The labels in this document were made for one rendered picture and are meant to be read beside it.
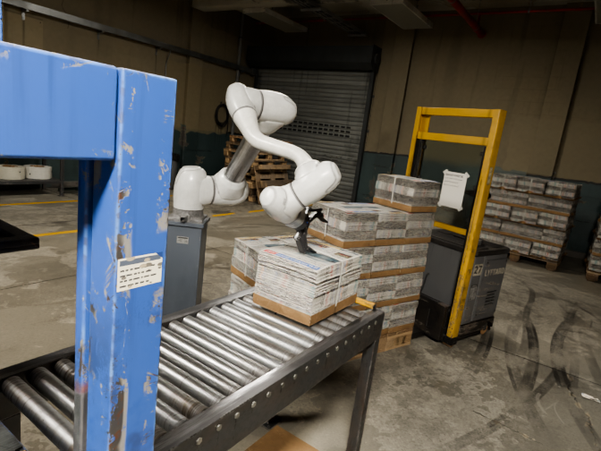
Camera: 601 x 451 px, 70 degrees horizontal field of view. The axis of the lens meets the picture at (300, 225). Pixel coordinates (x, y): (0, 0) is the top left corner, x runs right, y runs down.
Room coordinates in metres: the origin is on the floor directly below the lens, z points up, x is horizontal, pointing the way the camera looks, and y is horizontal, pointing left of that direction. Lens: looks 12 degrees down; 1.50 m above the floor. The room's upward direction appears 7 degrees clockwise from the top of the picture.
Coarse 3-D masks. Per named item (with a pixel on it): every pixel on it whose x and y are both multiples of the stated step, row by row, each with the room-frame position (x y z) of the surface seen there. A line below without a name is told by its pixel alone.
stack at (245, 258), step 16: (240, 240) 2.54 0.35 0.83; (256, 240) 2.59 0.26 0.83; (272, 240) 2.64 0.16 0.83; (288, 240) 2.70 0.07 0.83; (320, 240) 2.81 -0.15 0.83; (240, 256) 2.52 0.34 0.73; (256, 256) 2.35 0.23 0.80; (368, 256) 2.80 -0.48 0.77; (384, 256) 2.88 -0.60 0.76; (400, 256) 2.99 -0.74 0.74; (256, 272) 2.35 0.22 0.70; (368, 272) 2.81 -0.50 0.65; (240, 288) 2.48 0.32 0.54; (368, 288) 2.83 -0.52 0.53; (384, 288) 2.92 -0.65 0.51; (352, 304) 2.74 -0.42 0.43; (384, 320) 2.95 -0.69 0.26; (384, 336) 2.96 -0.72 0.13
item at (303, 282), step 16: (272, 256) 1.62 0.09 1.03; (288, 256) 1.63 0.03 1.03; (304, 256) 1.66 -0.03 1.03; (272, 272) 1.62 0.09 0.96; (288, 272) 1.58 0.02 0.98; (304, 272) 1.53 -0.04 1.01; (320, 272) 1.52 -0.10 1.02; (336, 272) 1.64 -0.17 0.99; (256, 288) 1.67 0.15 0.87; (272, 288) 1.62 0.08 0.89; (288, 288) 1.58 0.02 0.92; (304, 288) 1.54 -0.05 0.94; (320, 288) 1.54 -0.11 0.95; (288, 304) 1.57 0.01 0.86; (304, 304) 1.53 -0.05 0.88; (320, 304) 1.57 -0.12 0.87
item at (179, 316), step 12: (252, 288) 1.84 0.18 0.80; (216, 300) 1.66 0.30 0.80; (228, 300) 1.67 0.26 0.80; (180, 312) 1.49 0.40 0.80; (192, 312) 1.51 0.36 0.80; (168, 324) 1.41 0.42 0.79; (72, 348) 1.16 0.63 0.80; (36, 360) 1.08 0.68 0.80; (48, 360) 1.09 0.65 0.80; (72, 360) 1.13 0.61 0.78; (0, 372) 1.00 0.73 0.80; (12, 372) 1.01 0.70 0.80; (24, 372) 1.02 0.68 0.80; (0, 384) 0.97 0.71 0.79; (0, 396) 0.97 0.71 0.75; (0, 408) 0.97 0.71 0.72; (12, 408) 1.00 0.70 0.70; (0, 420) 0.97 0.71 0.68
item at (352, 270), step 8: (312, 240) 1.95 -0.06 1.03; (312, 248) 1.81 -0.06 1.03; (320, 248) 1.82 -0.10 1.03; (328, 248) 1.84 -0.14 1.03; (336, 248) 1.85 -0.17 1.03; (336, 256) 1.73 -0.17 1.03; (344, 256) 1.75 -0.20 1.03; (352, 256) 1.76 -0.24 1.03; (360, 256) 1.79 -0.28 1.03; (352, 264) 1.74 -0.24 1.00; (360, 264) 1.81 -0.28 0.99; (352, 272) 1.75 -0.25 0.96; (344, 280) 1.70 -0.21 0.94; (352, 280) 1.76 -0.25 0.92; (344, 288) 1.72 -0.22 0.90; (352, 288) 1.79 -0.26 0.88; (344, 296) 1.73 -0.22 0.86
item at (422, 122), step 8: (416, 120) 3.74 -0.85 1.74; (424, 120) 3.77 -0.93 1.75; (416, 128) 3.73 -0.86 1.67; (424, 128) 3.76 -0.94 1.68; (416, 136) 3.72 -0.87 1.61; (416, 144) 3.73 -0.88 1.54; (416, 152) 3.72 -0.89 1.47; (408, 160) 3.75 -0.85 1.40; (416, 160) 3.71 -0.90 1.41; (408, 168) 3.74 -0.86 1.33; (416, 168) 3.75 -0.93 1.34; (416, 176) 3.71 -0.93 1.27
